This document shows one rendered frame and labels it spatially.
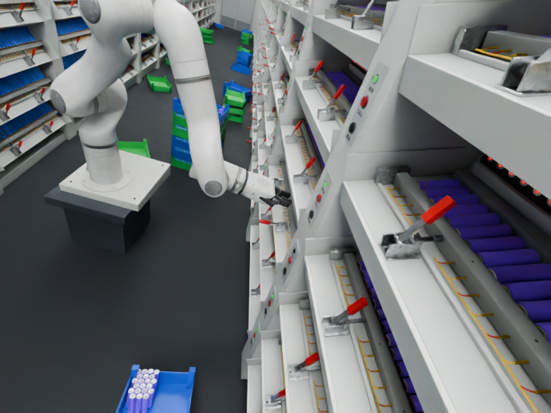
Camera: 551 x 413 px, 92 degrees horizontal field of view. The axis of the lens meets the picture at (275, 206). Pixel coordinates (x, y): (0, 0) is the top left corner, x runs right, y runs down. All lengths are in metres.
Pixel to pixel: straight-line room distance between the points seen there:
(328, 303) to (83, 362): 0.93
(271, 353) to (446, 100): 0.75
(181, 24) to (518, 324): 0.75
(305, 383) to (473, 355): 0.40
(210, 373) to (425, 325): 0.96
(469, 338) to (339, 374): 0.21
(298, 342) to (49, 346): 0.90
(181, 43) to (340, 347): 0.70
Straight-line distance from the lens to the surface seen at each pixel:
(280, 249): 0.83
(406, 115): 0.45
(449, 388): 0.30
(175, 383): 1.16
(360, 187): 0.46
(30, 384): 1.25
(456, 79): 0.33
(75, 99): 1.08
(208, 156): 0.72
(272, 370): 0.86
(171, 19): 0.75
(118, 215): 1.23
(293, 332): 0.69
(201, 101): 0.75
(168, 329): 1.23
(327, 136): 0.61
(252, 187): 0.82
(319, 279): 0.54
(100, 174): 1.28
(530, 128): 0.26
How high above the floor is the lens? 1.11
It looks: 37 degrees down
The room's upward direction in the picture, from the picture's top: 19 degrees clockwise
